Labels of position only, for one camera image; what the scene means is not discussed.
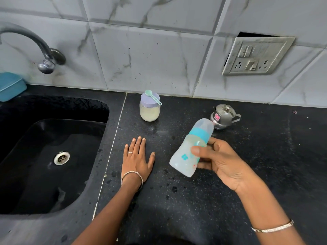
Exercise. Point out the person's left hand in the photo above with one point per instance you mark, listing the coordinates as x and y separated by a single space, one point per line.
135 163

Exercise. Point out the person's right hand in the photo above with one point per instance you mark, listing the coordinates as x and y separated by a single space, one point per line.
226 165

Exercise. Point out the steel sink faucet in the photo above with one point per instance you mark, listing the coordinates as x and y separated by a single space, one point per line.
38 48

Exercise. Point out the blue plastic container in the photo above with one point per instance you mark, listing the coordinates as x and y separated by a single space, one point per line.
10 86

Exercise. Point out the person's left thumb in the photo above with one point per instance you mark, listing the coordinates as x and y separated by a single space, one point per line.
151 162

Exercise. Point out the small steel kettle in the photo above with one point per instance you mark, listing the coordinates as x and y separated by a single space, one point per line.
223 117

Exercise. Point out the steel sink drain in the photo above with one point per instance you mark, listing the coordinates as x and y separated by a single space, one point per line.
61 158

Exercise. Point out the person's left forearm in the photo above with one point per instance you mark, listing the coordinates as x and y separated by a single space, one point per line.
109 214

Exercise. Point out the teal measuring scoop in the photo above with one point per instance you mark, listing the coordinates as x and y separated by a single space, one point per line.
152 96

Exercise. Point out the black sink basin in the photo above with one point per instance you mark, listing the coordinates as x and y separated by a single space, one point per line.
48 160

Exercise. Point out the person's left middle finger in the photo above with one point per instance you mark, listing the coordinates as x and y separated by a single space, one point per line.
137 147

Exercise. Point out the wall switch socket plate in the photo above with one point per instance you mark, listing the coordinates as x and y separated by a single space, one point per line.
256 56

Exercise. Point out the gold bangle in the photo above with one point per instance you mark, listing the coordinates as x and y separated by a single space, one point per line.
273 228

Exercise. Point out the glass jar with lilac lid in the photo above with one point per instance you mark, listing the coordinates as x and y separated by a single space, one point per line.
150 109

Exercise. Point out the silver bangle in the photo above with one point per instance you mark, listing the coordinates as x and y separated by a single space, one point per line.
132 176

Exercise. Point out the person's right forearm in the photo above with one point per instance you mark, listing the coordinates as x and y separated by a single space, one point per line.
268 214

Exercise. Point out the person's left little finger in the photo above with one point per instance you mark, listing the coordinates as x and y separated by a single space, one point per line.
125 151

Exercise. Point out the person's right thumb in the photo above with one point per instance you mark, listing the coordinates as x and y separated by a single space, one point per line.
203 152

